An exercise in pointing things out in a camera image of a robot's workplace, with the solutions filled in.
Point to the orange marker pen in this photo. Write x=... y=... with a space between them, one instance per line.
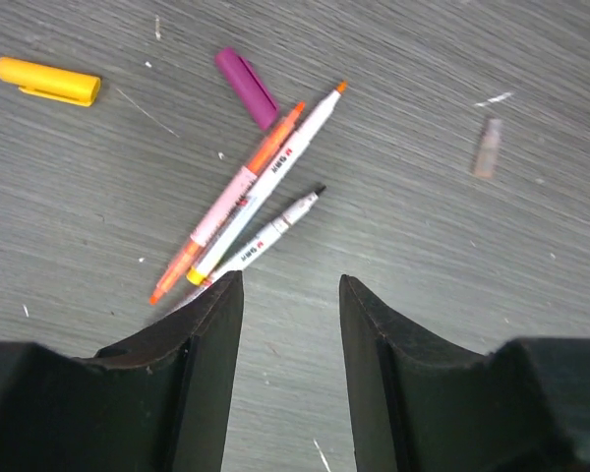
x=225 y=203

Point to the yellow pen cap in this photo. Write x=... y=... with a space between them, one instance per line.
x=48 y=82

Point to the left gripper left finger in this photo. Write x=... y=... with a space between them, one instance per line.
x=158 y=400

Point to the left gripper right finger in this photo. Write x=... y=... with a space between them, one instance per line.
x=419 y=402

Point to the orange tipped white pen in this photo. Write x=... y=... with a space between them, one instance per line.
x=248 y=205

